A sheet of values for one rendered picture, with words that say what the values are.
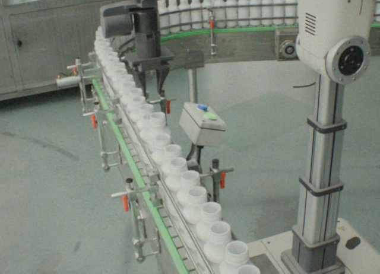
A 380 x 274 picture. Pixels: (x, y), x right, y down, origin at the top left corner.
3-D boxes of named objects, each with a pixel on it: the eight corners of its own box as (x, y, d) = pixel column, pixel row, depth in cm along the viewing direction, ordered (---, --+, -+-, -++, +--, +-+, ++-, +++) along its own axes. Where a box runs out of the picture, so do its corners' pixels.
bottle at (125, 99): (148, 131, 153) (143, 82, 146) (135, 139, 149) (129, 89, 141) (133, 127, 157) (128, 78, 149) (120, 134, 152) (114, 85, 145)
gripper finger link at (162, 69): (172, 97, 114) (170, 59, 110) (142, 102, 113) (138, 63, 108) (164, 86, 120) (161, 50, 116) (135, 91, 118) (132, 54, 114)
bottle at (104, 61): (101, 92, 182) (95, 50, 174) (113, 87, 186) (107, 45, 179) (113, 96, 179) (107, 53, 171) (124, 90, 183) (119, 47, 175)
